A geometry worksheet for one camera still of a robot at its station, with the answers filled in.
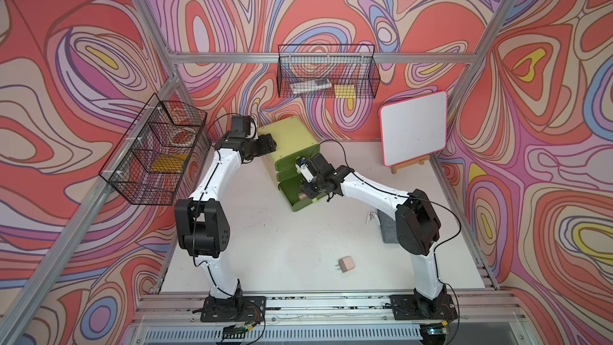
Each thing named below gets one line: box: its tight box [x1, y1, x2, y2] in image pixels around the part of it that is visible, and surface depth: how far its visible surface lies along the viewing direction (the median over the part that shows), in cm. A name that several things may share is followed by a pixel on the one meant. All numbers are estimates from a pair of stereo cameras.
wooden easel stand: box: [391, 154, 431, 175], surface depth 110 cm
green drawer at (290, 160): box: [274, 143, 321, 171], surface depth 88 cm
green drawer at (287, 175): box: [276, 167, 302, 183], surface depth 95 cm
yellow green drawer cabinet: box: [257, 115, 321, 169], surface depth 95 cm
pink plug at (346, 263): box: [334, 255, 356, 274], surface depth 83 cm
